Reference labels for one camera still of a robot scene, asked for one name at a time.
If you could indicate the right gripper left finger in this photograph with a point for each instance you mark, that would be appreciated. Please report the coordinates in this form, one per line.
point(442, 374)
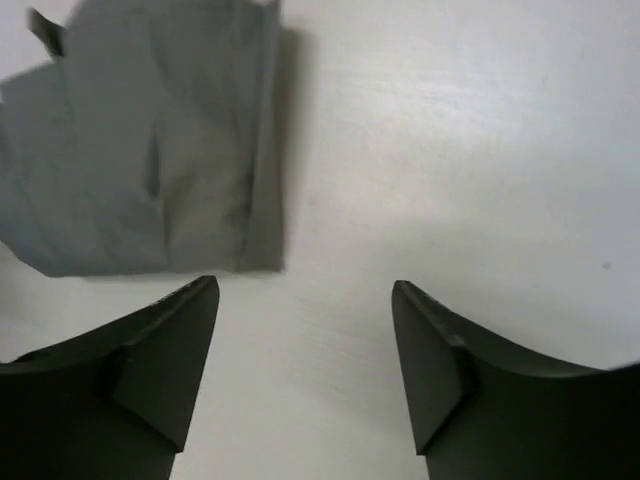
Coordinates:
point(115, 402)

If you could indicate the grey pleated skirt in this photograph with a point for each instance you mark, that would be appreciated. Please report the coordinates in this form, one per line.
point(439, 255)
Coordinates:
point(147, 143)

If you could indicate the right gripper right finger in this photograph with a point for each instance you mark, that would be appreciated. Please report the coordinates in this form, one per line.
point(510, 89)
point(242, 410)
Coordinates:
point(484, 407)

